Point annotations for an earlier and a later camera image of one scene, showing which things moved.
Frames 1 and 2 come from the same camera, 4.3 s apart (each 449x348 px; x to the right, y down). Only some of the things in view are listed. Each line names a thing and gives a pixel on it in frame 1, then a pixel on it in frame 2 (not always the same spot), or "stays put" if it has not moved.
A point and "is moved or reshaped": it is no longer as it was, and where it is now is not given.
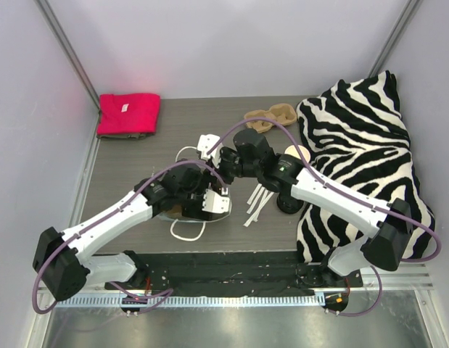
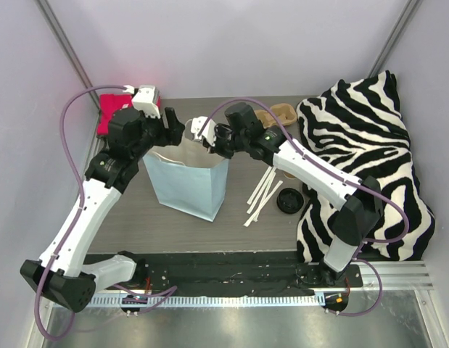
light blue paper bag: x=174 y=213 is moved or reshaped
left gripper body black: x=194 y=209 -> x=165 y=127
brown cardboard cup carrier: x=283 y=114 stays put
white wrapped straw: x=249 y=211 stays put
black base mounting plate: x=232 y=273 stays put
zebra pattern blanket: x=358 y=136 stays put
